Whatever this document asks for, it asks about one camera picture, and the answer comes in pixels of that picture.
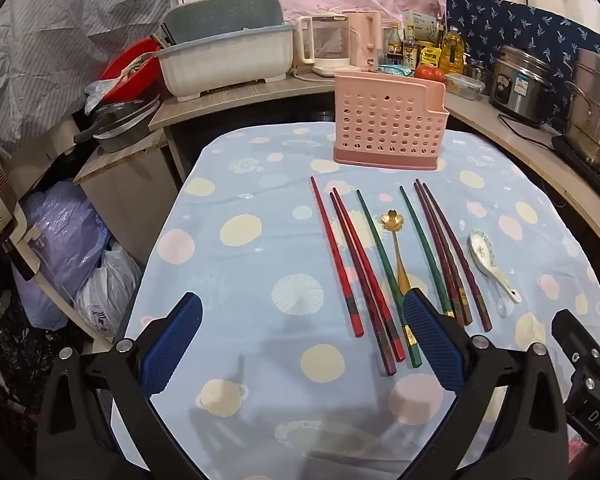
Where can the cooking oil bottle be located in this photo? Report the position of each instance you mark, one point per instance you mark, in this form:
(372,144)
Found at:
(452,50)

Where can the white appliance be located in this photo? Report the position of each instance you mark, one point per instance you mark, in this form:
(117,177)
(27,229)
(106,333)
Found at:
(0,195)

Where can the pink perforated utensil holder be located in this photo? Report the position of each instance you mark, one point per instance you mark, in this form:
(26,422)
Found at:
(380,125)

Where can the grey striped sheet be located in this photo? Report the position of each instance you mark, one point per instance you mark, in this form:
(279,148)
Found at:
(55,60)

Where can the green chopstick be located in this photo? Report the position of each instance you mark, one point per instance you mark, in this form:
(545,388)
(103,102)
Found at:
(385,270)
(425,250)

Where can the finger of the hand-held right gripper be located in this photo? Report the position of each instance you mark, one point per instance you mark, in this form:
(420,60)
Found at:
(577,335)

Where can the white green carton box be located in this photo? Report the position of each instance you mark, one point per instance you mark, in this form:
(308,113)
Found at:
(420,20)

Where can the black induction cooker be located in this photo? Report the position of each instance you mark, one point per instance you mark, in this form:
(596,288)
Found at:
(580,160)

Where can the purple plastic bag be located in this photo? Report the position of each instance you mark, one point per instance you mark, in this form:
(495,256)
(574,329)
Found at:
(65,240)

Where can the red plastic basin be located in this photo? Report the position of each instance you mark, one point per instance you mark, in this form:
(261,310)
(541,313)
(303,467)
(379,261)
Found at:
(112,77)

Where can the red tomato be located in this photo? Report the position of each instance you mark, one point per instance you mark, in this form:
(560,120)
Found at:
(430,72)

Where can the navy printed cloth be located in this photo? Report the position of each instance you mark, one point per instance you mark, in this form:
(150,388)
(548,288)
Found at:
(520,25)

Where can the glass food container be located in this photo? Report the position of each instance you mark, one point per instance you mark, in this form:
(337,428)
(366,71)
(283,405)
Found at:
(462,85)

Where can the wooden cabinet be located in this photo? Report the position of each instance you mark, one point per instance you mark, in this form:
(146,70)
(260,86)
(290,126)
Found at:
(120,185)

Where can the blue spotted tablecloth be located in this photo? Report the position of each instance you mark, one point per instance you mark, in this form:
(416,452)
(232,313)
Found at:
(260,260)

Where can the black frying pan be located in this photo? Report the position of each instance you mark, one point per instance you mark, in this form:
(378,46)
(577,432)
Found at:
(117,125)

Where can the stainless steamer pot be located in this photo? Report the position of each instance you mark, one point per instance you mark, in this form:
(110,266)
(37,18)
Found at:
(595,105)

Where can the curved wooden counter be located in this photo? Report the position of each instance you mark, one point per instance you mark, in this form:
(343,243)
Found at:
(520,150)

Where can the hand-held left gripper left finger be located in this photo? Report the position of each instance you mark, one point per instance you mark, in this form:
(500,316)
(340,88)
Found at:
(172,345)

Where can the white ceramic spoon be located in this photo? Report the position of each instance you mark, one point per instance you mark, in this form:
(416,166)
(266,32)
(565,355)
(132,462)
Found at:
(481,247)

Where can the maroon chopsticks group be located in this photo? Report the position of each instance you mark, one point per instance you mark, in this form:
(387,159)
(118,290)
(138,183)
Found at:
(457,260)

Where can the yellow seasoning packet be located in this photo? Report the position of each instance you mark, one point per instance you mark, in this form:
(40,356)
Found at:
(432,55)

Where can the clear plastic bag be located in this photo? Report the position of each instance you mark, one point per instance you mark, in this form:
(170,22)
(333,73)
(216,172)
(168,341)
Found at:
(97,92)

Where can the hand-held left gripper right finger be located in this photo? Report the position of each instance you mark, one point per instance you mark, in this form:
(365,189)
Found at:
(432,340)

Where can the white plastic bag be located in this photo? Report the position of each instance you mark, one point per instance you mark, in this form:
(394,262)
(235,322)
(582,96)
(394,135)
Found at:
(107,290)

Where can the pink patterned cloth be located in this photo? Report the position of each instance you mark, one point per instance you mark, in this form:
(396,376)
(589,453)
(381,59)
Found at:
(582,452)

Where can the dark red chopstick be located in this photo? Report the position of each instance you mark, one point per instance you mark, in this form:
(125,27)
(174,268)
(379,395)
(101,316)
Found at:
(439,260)
(447,260)
(361,285)

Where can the gold flower spoon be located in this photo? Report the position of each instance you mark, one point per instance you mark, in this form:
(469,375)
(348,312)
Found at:
(398,255)

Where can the small steel pot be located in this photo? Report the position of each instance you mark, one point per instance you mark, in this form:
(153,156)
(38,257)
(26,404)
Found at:
(476,70)

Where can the steel rice cooker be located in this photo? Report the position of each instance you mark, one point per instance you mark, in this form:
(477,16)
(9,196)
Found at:
(522,85)

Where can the blue snack packet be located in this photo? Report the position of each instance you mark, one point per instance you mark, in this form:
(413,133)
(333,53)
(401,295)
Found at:
(395,70)

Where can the white dish rack with lid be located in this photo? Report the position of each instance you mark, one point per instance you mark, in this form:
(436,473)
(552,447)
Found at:
(220,60)

